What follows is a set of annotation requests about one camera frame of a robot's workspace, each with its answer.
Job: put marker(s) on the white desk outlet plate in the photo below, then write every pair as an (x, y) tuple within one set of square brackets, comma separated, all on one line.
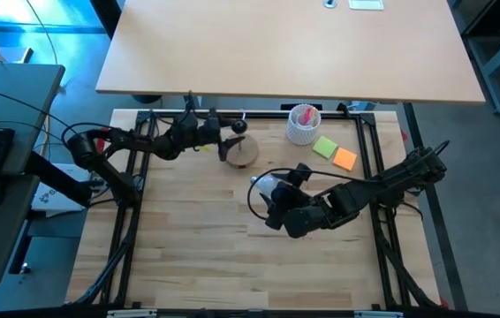
[(366, 4)]

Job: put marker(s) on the black metal table frame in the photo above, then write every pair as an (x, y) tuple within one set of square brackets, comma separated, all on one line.
[(267, 115)]

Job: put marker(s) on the yellow pen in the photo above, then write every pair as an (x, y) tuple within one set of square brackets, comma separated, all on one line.
[(314, 117)]

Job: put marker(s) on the black desk bracket bar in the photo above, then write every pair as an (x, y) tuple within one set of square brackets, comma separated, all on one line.
[(55, 176)]

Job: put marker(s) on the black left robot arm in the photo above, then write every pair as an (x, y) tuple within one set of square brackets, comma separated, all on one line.
[(144, 141)]

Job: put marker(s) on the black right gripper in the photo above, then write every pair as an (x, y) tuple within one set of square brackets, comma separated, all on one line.
[(303, 216)]

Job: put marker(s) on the white textured pen cup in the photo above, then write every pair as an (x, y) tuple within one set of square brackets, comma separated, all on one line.
[(300, 134)]

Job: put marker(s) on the wooden base lamp stand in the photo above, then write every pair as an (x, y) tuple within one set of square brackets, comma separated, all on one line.
[(245, 152)]

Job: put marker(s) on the green sticky note pad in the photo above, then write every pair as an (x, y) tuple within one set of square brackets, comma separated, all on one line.
[(325, 147)]

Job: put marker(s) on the light wooden desk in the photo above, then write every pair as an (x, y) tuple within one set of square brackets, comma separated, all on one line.
[(276, 48)]

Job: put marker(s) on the silver aluminium bracket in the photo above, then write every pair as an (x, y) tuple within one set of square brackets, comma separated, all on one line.
[(378, 314), (131, 314)]

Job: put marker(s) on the orange sticky note pad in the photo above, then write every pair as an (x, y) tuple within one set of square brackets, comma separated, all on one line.
[(345, 159)]

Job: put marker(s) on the red table clamp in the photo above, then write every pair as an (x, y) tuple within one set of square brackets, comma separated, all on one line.
[(443, 302)]

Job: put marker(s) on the grey side desk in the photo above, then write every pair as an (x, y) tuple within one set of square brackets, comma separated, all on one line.
[(11, 97)]

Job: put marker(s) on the pink pen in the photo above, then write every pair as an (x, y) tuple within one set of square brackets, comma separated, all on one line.
[(307, 115)]

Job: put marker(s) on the white lightbulb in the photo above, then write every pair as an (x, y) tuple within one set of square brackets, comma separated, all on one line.
[(264, 185)]

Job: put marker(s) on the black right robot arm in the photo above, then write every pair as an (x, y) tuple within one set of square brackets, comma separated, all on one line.
[(365, 190)]

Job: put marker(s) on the white printed cardboard box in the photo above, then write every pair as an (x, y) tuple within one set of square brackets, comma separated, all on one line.
[(51, 199)]

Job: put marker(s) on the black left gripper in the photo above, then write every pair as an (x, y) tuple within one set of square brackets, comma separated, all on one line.
[(201, 130)]

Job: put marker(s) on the grey flat box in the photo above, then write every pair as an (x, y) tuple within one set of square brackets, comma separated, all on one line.
[(16, 54)]

